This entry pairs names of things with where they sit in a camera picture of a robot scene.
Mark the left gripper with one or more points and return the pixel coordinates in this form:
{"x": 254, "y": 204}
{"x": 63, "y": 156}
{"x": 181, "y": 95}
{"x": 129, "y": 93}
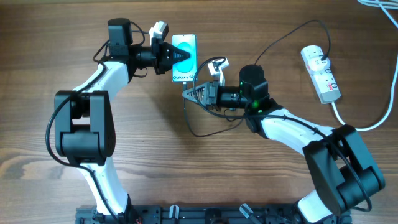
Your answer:
{"x": 160, "y": 52}

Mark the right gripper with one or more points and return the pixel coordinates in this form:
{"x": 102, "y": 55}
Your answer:
{"x": 211, "y": 97}

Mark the turquoise screen smartphone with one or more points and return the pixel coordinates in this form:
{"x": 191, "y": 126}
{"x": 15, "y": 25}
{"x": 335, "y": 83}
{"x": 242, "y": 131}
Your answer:
{"x": 185, "y": 70}

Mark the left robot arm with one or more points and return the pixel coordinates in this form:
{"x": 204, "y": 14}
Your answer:
{"x": 83, "y": 120}

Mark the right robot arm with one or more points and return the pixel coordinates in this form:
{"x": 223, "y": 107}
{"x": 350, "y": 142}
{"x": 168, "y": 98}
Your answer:
{"x": 341, "y": 166}

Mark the white power strip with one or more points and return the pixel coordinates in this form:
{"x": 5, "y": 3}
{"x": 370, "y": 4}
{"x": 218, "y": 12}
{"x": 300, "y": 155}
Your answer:
{"x": 323, "y": 81}

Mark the white USB wall charger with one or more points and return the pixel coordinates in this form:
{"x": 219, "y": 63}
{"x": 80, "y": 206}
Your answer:
{"x": 316, "y": 64}

